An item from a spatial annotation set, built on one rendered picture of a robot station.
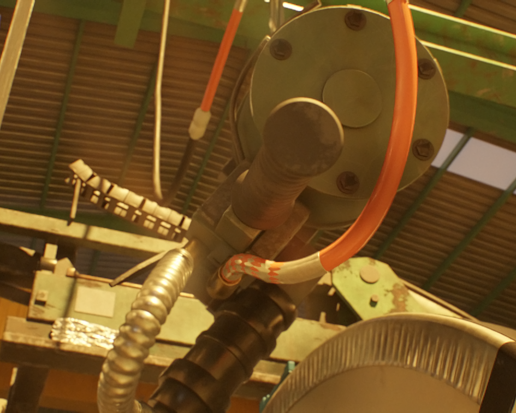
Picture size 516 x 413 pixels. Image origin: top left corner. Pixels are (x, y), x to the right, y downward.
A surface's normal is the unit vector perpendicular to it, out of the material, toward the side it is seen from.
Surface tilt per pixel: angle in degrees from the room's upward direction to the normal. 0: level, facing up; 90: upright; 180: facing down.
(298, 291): 115
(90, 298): 90
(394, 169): 121
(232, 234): 137
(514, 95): 180
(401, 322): 90
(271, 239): 106
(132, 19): 180
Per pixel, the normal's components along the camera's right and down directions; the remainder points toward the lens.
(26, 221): 0.32, -0.60
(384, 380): -0.95, -0.20
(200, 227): -0.64, 0.72
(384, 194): 0.06, -0.08
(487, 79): 0.00, 0.77
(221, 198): 0.28, -0.37
